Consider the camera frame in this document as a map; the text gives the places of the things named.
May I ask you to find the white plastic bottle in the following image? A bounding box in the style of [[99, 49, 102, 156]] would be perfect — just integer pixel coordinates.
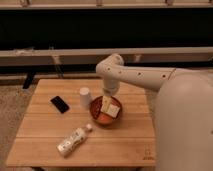
[[57, 124, 92, 157]]

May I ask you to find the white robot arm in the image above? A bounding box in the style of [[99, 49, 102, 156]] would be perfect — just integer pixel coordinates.
[[96, 54, 213, 171]]

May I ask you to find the black rectangular eraser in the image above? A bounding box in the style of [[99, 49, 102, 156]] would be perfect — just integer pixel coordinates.
[[51, 96, 69, 113]]

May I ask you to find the brown wooden bowl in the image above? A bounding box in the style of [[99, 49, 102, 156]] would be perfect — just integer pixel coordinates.
[[89, 96, 123, 125]]

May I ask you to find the white paper cup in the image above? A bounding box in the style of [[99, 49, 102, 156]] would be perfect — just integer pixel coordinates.
[[79, 87, 92, 109]]

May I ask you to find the grey metal rail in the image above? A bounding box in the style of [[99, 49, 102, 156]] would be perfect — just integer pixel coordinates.
[[0, 47, 213, 66]]

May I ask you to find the black rail support leg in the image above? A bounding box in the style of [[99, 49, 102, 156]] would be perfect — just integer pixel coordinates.
[[23, 72, 36, 89]]

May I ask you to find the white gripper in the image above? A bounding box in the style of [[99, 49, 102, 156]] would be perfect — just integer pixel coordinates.
[[101, 80, 119, 112]]

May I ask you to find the white box in bowl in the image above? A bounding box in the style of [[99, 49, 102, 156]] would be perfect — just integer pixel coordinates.
[[106, 104, 120, 118]]

